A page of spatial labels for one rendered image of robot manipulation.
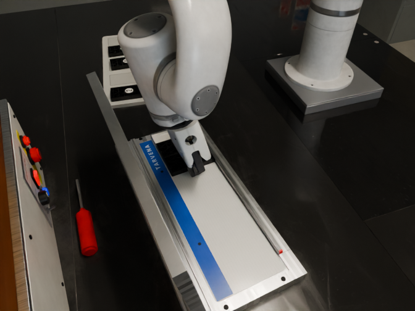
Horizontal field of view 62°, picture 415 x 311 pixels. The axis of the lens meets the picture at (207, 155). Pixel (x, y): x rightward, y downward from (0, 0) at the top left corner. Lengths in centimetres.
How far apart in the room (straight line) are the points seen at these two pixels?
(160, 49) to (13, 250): 30
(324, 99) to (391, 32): 256
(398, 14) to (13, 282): 327
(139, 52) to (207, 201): 33
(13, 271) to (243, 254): 35
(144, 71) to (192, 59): 9
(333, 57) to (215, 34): 58
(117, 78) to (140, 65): 57
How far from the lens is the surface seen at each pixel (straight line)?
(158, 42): 47
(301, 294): 63
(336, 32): 94
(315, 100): 94
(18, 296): 44
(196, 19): 43
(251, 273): 61
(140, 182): 47
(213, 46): 43
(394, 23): 344
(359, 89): 103
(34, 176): 66
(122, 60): 111
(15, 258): 47
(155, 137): 80
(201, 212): 67
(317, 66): 98
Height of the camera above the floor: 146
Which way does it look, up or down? 45 degrees down
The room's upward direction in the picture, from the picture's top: straight up
